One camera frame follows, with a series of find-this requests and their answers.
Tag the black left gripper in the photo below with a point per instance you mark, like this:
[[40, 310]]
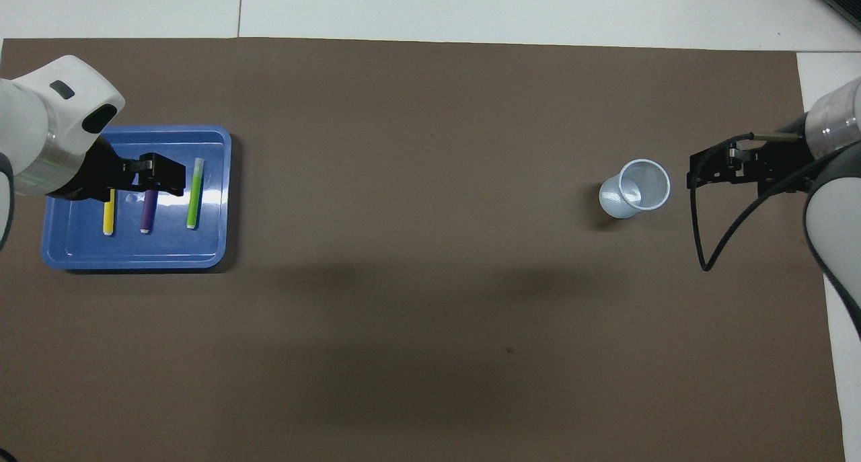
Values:
[[101, 173]]

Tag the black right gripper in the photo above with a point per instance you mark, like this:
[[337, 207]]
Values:
[[780, 159]]

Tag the green pen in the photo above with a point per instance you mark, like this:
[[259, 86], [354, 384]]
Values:
[[195, 193]]

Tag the purple pen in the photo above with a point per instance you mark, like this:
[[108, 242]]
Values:
[[148, 213]]

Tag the yellow pen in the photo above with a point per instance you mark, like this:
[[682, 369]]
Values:
[[108, 216]]

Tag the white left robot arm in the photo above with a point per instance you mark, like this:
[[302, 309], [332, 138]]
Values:
[[54, 112]]

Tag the blue plastic tray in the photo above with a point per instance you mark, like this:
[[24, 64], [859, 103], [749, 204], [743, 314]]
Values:
[[134, 247]]

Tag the translucent plastic cup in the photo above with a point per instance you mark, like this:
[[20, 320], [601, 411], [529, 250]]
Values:
[[629, 196]]

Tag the brown table mat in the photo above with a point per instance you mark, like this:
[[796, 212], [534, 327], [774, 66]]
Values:
[[430, 280]]

